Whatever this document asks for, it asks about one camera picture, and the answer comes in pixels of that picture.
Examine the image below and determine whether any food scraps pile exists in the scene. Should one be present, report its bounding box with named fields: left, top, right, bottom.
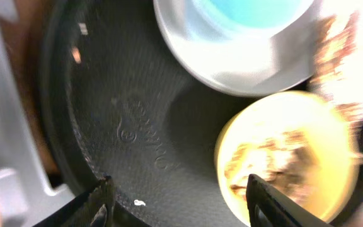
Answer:
left=224, top=130, right=317, bottom=204

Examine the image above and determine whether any yellow plastic bowl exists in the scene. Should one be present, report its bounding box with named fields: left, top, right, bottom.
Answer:
left=214, top=91, right=359, bottom=224

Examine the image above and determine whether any light blue plastic cup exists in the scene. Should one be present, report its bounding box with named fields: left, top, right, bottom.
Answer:
left=192, top=0, right=313, bottom=38

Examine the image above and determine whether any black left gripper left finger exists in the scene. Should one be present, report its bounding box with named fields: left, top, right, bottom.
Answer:
left=34, top=177, right=115, bottom=227

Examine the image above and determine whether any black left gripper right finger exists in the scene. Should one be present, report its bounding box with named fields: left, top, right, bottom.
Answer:
left=246, top=174, right=332, bottom=227

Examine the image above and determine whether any grey plastic dishwasher rack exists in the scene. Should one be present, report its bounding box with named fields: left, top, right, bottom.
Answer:
left=0, top=1, right=74, bottom=226

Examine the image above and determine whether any grey round plate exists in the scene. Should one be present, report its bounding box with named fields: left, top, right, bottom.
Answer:
left=153, top=0, right=321, bottom=96

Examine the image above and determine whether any black round tray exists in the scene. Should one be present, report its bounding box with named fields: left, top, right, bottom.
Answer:
left=39, top=0, right=363, bottom=227

